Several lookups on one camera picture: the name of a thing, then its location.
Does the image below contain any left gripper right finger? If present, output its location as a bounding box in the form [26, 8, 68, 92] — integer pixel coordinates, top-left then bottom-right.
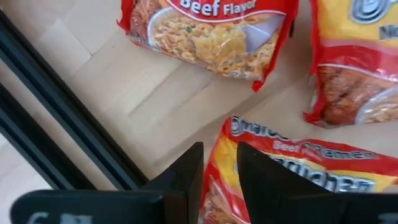
[238, 141, 398, 224]

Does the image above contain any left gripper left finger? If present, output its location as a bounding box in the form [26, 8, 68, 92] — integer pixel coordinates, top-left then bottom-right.
[11, 142, 205, 224]

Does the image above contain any red beef ramen pack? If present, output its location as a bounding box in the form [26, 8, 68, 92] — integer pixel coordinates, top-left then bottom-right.
[198, 115, 398, 224]
[303, 0, 398, 129]
[117, 0, 300, 93]

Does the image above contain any black aluminium rail frame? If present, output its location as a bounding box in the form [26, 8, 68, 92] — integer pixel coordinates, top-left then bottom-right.
[0, 9, 150, 191]

